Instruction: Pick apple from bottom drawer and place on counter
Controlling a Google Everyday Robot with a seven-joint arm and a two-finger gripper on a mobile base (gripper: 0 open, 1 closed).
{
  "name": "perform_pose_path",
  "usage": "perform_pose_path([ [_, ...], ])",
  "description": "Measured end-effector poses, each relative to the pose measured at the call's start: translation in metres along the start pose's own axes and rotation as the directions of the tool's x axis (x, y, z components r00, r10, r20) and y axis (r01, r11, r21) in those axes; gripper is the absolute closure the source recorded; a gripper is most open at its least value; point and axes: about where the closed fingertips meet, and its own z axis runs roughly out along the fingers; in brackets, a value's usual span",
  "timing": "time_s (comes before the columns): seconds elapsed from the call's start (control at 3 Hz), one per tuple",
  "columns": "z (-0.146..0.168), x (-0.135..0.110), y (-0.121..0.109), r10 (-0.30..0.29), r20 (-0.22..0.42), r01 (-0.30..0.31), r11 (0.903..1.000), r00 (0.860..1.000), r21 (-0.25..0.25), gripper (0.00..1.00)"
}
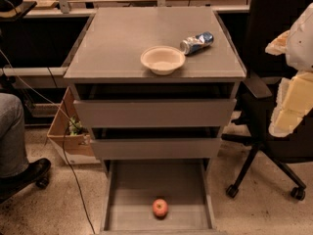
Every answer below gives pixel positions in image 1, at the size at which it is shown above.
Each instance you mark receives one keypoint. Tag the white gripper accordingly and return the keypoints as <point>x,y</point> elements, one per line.
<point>301,43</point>

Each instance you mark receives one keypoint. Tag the red apple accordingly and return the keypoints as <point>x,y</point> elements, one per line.
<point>160,208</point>

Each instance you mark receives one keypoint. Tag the grey drawer cabinet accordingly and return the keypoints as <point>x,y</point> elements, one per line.
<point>155,88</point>

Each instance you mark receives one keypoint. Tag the top grey drawer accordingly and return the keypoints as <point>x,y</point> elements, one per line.
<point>154,113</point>

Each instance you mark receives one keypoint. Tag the open bottom grey drawer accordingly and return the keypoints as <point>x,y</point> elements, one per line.
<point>133,186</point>

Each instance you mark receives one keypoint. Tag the middle grey drawer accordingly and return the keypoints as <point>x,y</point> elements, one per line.
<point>172,148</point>

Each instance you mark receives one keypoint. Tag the black office chair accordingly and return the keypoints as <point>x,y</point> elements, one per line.
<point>276,96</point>

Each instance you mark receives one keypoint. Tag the crushed blue soda can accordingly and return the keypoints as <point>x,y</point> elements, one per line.
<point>192,44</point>

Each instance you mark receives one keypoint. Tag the white paper bowl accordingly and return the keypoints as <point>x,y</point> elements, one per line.
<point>162,60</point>

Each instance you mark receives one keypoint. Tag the green item in box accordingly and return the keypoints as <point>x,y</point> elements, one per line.
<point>74,126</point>

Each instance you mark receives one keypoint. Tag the cardboard box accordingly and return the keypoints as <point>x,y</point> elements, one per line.
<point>68,136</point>

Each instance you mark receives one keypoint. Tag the person leg in jeans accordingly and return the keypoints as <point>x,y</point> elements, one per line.
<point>13,159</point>

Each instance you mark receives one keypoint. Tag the black shoe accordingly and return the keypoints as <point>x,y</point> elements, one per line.
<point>12,184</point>

